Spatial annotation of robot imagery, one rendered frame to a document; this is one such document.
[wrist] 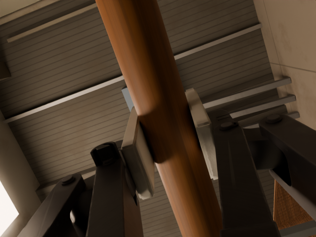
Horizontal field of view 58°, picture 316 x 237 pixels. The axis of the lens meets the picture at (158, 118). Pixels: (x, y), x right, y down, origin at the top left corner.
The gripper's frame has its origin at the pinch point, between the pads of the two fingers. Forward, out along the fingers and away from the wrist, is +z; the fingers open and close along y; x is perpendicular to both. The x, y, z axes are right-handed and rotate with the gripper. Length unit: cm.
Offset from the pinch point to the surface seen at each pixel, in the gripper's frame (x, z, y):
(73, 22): 36, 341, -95
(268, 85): -92, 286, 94
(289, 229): -92, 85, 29
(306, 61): -67, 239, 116
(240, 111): -114, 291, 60
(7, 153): -84, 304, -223
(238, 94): -95, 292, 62
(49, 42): 23, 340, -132
